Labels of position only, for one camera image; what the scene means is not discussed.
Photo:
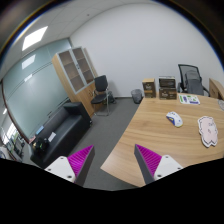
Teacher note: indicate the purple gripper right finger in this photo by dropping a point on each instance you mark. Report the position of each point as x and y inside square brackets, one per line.
[154, 166]

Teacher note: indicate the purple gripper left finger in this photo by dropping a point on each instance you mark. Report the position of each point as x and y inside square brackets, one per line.
[75, 167]

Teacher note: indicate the white computer mouse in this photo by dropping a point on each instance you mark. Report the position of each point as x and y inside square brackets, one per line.
[175, 119]

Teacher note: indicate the pink pig-shaped mouse pad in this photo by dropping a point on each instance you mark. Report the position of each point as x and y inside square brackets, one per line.
[208, 131]

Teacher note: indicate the white paper on sofa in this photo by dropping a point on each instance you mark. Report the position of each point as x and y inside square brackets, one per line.
[51, 137]

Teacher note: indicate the black leather sofa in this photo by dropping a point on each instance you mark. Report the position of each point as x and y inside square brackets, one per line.
[70, 122]

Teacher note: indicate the black bag on sofa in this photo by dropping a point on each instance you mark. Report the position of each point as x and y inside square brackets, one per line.
[41, 145]

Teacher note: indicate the wooden desk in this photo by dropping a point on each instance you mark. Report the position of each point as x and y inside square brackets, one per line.
[150, 128]

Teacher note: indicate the lower brown cardboard box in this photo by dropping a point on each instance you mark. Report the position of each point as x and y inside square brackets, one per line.
[167, 93]

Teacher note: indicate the green white leaflet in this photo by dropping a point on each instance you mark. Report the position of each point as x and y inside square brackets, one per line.
[189, 99]

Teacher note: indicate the grey waste bin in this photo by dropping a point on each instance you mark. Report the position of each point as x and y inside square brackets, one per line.
[137, 96]

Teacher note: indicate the black visitor chair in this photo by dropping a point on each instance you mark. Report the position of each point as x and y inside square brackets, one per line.
[101, 93]

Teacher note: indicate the small cardboard box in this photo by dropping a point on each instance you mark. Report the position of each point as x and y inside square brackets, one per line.
[149, 87]

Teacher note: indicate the upper dark cardboard box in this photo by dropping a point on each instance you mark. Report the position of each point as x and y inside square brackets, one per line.
[167, 82]

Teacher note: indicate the black mesh office chair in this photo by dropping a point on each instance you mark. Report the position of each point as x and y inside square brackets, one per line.
[190, 80]

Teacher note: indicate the wooden glass-door cabinet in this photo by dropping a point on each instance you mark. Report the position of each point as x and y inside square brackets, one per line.
[76, 75]

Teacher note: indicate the ceiling light panel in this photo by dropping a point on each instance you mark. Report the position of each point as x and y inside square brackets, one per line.
[34, 38]

